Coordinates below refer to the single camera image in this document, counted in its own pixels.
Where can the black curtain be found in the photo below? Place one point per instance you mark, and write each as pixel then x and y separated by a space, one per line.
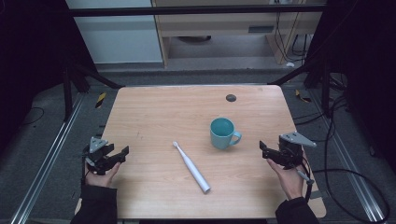
pixel 31 62
pixel 367 77

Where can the white cabinet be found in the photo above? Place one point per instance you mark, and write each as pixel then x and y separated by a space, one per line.
pixel 118 37

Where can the yellow black tape strip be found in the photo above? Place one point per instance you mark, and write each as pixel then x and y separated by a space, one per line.
pixel 100 100
pixel 302 97

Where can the person's right hand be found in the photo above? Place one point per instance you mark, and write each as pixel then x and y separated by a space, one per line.
pixel 291 183

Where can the small white floor object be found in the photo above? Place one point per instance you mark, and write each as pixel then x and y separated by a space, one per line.
pixel 290 64

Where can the aluminium floor rail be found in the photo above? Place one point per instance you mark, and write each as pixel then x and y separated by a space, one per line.
pixel 46 161
pixel 348 168

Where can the white electric toothbrush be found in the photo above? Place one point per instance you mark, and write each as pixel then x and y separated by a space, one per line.
pixel 193 169

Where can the black metal stand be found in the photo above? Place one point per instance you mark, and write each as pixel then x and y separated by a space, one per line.
pixel 67 93
pixel 325 87

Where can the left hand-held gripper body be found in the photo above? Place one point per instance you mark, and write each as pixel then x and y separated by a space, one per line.
pixel 97 144

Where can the teal ceramic cup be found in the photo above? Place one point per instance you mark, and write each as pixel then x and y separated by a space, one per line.
pixel 220 138

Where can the person's left hand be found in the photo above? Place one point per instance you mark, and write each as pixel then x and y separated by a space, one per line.
pixel 99 180

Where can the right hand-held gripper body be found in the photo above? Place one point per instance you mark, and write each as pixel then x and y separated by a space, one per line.
pixel 291 152

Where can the grey round table grommet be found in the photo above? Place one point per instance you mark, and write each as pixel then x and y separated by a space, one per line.
pixel 231 98

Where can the black horizontal frame bar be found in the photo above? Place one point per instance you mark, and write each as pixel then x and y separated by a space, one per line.
pixel 186 11

